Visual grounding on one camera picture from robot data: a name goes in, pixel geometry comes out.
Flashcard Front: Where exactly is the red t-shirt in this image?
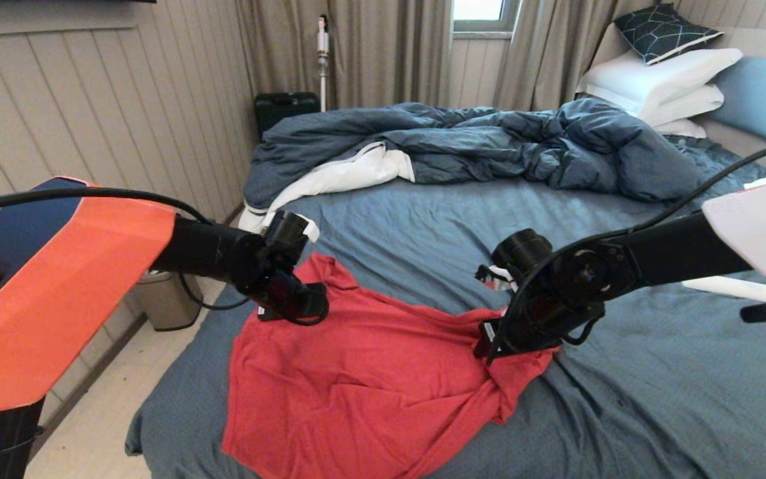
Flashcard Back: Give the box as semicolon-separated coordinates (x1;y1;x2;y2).
221;253;560;479

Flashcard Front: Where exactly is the bronze trash bin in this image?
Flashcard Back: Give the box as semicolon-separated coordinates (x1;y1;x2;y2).
132;269;203;332

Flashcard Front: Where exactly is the white bed linen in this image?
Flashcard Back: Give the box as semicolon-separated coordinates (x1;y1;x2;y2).
237;141;416;234

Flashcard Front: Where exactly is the dark blue crumpled duvet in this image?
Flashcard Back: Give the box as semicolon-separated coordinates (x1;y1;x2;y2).
243;96;713;210

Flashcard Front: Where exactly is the black hard case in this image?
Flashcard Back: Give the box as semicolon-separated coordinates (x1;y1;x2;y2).
253;91;320;137

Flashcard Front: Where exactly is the white flat remote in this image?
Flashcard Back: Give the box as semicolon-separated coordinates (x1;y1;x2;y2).
682;276;766;303

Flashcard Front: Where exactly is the white stick vacuum cleaner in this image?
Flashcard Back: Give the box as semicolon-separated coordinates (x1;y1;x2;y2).
317;15;330;110

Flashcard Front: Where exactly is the beige curtain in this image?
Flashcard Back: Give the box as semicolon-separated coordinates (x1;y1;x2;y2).
493;0;656;111
235;0;453;111

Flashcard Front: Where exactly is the large white pillow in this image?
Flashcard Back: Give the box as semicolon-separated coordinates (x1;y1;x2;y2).
577;47;744;119

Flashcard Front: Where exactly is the dark patterned cushion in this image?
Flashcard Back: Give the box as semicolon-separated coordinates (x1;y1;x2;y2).
614;3;725;65

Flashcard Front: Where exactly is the grey framed window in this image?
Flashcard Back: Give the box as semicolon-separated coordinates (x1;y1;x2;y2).
453;0;521;38

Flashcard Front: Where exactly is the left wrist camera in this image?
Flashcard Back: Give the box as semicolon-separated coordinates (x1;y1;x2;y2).
265;211;320;263

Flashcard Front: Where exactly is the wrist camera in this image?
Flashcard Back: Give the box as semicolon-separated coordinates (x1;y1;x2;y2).
265;211;320;263
476;228;553;292

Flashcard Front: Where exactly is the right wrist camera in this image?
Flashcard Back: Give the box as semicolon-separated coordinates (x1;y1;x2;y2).
476;228;553;292

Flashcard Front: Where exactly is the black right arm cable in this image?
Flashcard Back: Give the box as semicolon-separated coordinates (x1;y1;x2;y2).
476;138;766;363

